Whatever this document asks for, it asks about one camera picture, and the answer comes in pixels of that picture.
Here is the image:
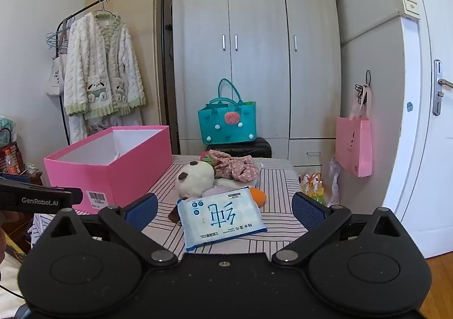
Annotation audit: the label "white plastic bag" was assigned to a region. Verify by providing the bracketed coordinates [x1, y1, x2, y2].
[327, 155, 342, 207]

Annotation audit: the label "orange drink bottle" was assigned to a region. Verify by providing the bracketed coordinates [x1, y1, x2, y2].
[3, 149, 22, 175]

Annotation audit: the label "bunch of wire hangers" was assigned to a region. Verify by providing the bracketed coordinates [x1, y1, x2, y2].
[46, 29, 70, 58]

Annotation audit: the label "yellow bottles with orange loops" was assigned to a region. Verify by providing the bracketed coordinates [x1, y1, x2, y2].
[300, 173, 326, 204]

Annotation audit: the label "blue white wet wipes pack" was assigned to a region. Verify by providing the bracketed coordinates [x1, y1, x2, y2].
[177, 187, 268, 248]

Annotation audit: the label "white door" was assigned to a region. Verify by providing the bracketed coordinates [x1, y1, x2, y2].
[384, 0, 453, 259]

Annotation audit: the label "black looped cords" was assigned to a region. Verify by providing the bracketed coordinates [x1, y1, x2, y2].
[355, 69, 372, 106]

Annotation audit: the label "fluffy white green robe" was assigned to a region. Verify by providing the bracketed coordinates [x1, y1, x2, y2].
[64, 11, 147, 143]

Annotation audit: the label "metal door handle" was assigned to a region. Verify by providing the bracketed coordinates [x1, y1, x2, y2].
[432, 59, 453, 116]

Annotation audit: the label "white canvas tote bag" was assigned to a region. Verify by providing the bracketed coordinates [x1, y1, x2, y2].
[45, 53, 69, 96]

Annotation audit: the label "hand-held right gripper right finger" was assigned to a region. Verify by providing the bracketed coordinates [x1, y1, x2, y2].
[272, 192, 406, 267]

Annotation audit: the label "panda plush toy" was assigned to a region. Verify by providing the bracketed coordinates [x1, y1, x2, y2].
[168, 160, 215, 224]

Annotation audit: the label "black metal clothes rack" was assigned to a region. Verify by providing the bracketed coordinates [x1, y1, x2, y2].
[57, 0, 178, 156]

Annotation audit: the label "pink cardboard box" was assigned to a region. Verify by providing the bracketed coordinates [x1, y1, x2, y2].
[44, 125, 173, 215]

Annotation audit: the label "orange plush ball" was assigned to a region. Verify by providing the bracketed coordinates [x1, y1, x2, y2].
[249, 187, 267, 207]

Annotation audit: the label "tall beige cabinet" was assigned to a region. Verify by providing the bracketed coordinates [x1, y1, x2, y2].
[86, 0, 175, 129]

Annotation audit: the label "grey three-door wardrobe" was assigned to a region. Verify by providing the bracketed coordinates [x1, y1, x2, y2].
[169, 0, 342, 168]

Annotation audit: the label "teal felt handbag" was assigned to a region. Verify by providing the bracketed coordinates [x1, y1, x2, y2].
[197, 78, 256, 145]

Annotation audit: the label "pink floral cloth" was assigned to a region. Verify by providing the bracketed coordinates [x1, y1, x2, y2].
[209, 150, 260, 183]

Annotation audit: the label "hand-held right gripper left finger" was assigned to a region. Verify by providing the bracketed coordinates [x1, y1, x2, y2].
[46, 193, 178, 267]

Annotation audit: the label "pink paper shopping bag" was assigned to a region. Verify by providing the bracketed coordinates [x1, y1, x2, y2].
[335, 85, 373, 177]

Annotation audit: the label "black suitcase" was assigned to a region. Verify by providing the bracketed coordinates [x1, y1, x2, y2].
[205, 137, 272, 159]

